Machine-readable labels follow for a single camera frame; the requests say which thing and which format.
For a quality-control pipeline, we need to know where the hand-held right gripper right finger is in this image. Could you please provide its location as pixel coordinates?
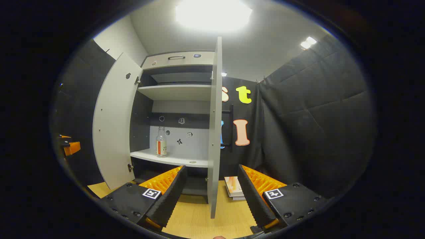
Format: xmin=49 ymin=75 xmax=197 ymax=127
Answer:
xmin=237 ymin=164 xmax=329 ymax=234

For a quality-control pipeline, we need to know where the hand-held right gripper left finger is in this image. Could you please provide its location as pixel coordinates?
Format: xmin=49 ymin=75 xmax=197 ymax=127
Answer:
xmin=98 ymin=165 xmax=187 ymax=233

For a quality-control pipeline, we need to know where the grey cabinet door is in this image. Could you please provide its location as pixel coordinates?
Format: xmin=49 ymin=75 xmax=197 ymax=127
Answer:
xmin=207 ymin=37 xmax=223 ymax=219
xmin=92 ymin=52 xmax=144 ymax=190

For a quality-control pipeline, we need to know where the clear bottle with orange label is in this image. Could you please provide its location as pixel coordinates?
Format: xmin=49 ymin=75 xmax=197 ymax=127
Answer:
xmin=156 ymin=126 xmax=167 ymax=158

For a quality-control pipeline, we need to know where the white cabinet shelf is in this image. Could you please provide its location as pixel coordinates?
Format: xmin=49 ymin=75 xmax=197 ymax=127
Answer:
xmin=130 ymin=148 xmax=209 ymax=168

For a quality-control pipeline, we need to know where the grey cabinet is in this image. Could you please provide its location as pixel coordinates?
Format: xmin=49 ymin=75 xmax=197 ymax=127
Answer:
xmin=129 ymin=50 xmax=217 ymax=197

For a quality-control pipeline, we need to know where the grey cabinet shelf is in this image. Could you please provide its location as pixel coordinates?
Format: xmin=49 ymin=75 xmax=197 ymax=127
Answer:
xmin=137 ymin=84 xmax=213 ymax=101

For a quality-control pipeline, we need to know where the grey cabinet drawer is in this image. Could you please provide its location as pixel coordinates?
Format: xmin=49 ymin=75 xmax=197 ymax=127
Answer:
xmin=142 ymin=51 xmax=215 ymax=70

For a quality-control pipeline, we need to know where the cream cover book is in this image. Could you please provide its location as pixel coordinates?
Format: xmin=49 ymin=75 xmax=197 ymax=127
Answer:
xmin=224 ymin=176 xmax=244 ymax=197

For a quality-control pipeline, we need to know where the black backdrop cloth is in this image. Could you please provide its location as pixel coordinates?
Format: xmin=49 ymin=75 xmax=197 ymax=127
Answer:
xmin=51 ymin=33 xmax=377 ymax=199

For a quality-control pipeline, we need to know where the large ceiling light panel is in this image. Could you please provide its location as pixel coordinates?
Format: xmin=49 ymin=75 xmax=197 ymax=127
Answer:
xmin=175 ymin=0 xmax=253 ymax=33

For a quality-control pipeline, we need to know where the black door handle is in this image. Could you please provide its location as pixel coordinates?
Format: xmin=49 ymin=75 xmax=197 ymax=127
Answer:
xmin=220 ymin=104 xmax=234 ymax=148

